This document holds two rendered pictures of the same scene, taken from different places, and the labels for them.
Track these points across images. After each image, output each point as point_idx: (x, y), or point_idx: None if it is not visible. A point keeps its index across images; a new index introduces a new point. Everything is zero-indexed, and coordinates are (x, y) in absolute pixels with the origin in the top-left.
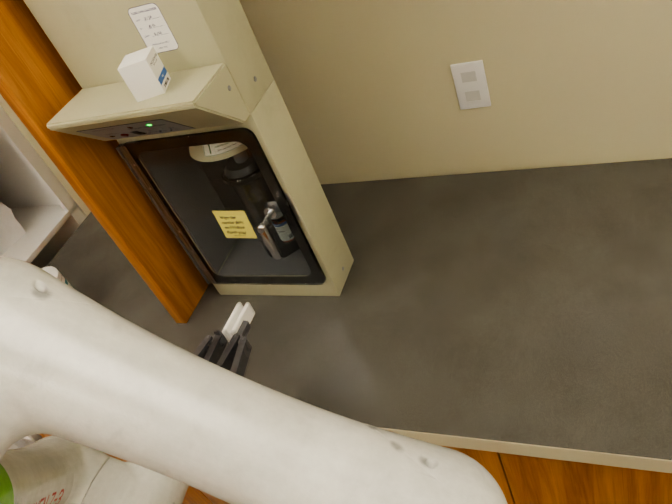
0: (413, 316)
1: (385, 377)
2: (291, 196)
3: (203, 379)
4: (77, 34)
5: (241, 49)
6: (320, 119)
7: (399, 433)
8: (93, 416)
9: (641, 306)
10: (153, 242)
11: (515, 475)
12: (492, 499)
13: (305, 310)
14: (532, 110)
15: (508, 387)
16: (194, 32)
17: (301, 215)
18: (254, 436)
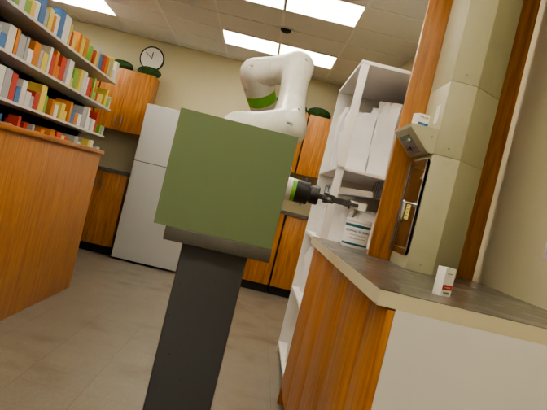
0: (402, 271)
1: (363, 261)
2: (422, 198)
3: (300, 80)
4: (428, 114)
5: (452, 134)
6: (508, 247)
7: (337, 259)
8: (286, 71)
9: None
10: (391, 213)
11: (340, 312)
12: (295, 116)
13: (391, 264)
14: None
15: (373, 268)
16: (440, 116)
17: (419, 211)
18: (291, 86)
